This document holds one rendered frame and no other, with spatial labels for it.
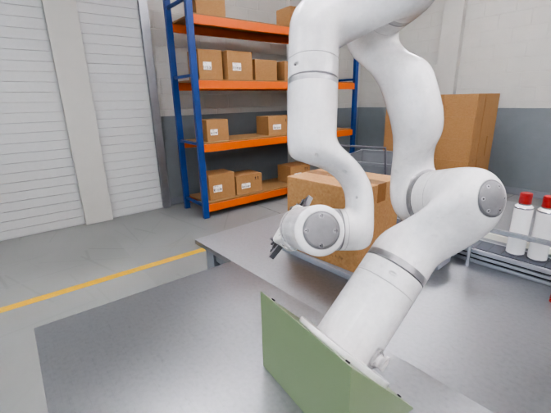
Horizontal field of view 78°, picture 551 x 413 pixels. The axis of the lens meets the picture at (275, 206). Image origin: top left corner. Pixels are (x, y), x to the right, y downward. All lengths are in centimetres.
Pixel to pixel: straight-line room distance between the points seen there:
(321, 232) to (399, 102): 31
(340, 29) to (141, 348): 79
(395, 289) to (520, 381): 35
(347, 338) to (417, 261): 19
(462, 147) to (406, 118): 386
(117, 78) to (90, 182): 125
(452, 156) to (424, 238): 395
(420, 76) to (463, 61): 549
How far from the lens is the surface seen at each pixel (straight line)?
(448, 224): 67
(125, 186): 469
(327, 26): 65
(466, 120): 453
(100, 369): 90
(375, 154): 413
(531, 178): 590
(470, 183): 67
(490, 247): 139
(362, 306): 64
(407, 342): 91
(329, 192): 109
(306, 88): 61
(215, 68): 432
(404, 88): 71
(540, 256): 133
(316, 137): 59
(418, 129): 71
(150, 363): 87
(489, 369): 91
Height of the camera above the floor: 138
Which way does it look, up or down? 17 degrees down
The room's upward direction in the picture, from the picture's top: 1 degrees counter-clockwise
